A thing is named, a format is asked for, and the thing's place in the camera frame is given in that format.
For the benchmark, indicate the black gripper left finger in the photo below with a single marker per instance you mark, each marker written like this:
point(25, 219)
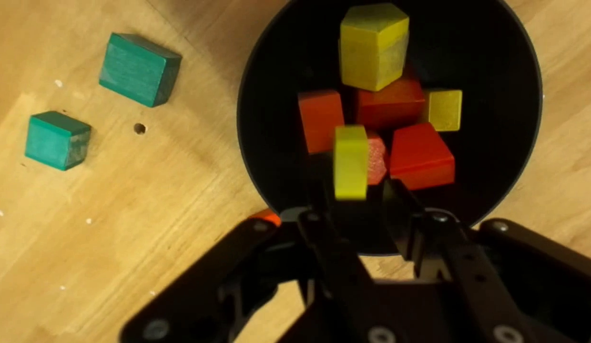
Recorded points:
point(244, 278)

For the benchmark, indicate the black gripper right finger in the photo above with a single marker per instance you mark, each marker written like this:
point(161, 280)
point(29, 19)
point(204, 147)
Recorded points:
point(511, 272)

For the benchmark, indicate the red triangular wooden block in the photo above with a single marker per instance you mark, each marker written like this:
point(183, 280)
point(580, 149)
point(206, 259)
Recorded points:
point(422, 154)

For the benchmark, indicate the lime green wooden cube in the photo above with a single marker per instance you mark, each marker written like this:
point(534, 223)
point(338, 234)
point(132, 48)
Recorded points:
point(351, 162)

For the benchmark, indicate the red wooden cube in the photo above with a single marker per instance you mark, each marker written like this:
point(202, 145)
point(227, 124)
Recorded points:
point(321, 120)

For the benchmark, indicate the small yellow wooden block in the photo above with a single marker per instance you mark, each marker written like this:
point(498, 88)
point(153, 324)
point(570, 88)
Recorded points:
point(445, 109)

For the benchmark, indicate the orange-red wooden block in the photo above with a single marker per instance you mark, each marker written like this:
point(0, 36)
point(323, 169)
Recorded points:
point(391, 105)

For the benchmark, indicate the large yellow wooden block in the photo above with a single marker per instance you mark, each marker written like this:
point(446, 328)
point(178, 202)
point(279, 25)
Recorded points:
point(374, 44)

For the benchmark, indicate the black bowl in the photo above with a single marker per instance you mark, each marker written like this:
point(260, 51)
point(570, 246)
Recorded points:
point(277, 158)

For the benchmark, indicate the teal wooden block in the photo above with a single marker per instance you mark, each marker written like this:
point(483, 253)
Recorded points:
point(140, 68)
point(58, 139)

